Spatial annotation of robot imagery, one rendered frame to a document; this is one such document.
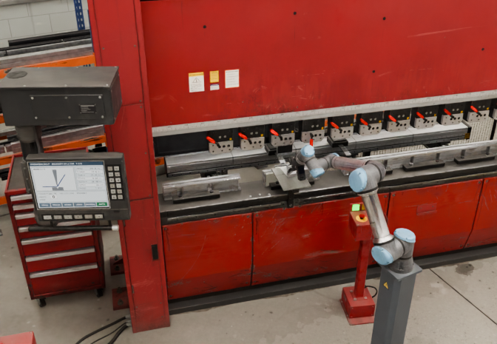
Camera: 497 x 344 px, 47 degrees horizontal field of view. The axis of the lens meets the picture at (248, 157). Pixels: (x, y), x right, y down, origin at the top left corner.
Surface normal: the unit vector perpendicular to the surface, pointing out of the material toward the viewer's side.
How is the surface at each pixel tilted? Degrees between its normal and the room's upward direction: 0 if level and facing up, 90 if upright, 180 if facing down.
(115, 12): 90
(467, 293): 0
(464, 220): 90
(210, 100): 90
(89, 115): 90
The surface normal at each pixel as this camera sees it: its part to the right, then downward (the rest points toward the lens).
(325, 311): 0.00, -0.87
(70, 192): 0.04, 0.49
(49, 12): 0.47, 0.43
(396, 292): -0.29, 0.48
